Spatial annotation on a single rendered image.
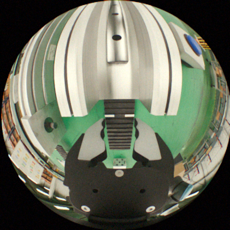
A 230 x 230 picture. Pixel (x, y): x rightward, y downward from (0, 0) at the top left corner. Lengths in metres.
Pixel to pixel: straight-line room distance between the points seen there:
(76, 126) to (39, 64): 0.17
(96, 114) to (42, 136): 0.12
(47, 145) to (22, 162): 3.00
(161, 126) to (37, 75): 0.28
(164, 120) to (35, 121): 0.26
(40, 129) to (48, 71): 0.12
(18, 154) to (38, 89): 2.93
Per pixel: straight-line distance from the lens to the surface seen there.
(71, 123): 0.19
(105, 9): 0.18
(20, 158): 3.10
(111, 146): 0.18
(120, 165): 0.25
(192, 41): 0.16
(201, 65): 0.17
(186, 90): 0.20
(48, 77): 0.18
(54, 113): 0.18
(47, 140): 0.17
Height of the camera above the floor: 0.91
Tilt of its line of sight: 62 degrees down
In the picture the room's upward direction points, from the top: 176 degrees counter-clockwise
